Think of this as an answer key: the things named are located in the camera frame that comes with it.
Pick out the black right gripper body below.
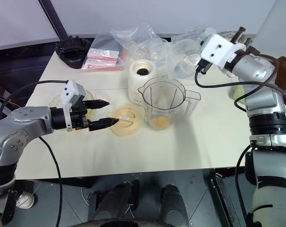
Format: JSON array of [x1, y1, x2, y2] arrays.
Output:
[[196, 58, 214, 75]]

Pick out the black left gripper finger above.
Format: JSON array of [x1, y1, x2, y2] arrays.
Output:
[[88, 117, 120, 132], [82, 99, 111, 110]]

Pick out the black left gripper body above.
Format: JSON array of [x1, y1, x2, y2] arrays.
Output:
[[70, 100, 90, 132]]

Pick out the beige round blender lid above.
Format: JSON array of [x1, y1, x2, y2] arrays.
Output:
[[107, 105, 142, 137]]

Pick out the pale green jar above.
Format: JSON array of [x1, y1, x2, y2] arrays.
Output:
[[229, 83, 247, 107]]

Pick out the white blender base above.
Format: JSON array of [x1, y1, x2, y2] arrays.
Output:
[[127, 59, 157, 105]]

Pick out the clear plastic blender jar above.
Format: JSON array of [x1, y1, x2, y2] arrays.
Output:
[[138, 76, 202, 131]]

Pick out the black crumpled stand base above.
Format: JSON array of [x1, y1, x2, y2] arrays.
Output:
[[55, 35, 92, 70]]

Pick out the orange segments in jar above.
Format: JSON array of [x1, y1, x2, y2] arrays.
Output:
[[150, 116, 173, 131]]

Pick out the clear plastic containers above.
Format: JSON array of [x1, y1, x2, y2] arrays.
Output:
[[167, 38, 203, 80]]

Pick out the clear glass plate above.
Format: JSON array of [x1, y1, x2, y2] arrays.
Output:
[[49, 89, 96, 122]]

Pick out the clear plastic bag with items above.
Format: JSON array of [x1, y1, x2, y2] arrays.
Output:
[[171, 25, 217, 47]]

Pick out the red zip bags stack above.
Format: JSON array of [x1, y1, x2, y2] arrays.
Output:
[[80, 32, 129, 71]]

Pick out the small clear plastic cup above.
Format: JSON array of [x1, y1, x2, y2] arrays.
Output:
[[147, 38, 170, 70]]

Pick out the clear crumpled plastic bag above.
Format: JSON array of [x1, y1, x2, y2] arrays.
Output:
[[109, 22, 172, 62]]

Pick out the dark rounded robot foot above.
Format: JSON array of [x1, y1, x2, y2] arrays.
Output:
[[161, 184, 189, 227], [94, 179, 140, 223]]

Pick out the brown paper bag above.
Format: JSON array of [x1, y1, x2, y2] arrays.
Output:
[[274, 55, 286, 88]]

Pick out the black slanted pole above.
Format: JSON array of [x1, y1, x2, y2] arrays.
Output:
[[37, 0, 69, 41]]

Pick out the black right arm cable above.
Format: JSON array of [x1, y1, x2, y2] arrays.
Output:
[[194, 56, 286, 119]]

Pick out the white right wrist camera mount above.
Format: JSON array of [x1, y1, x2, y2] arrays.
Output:
[[200, 34, 247, 68]]

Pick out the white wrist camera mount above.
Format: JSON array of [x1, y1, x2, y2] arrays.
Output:
[[200, 34, 247, 68], [61, 79, 87, 132]]

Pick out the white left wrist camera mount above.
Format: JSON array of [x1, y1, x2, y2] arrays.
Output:
[[61, 79, 87, 132]]

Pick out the white string ball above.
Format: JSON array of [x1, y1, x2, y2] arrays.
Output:
[[15, 192, 36, 209]]

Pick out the black metal frame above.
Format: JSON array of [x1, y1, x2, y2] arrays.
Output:
[[210, 167, 250, 227]]

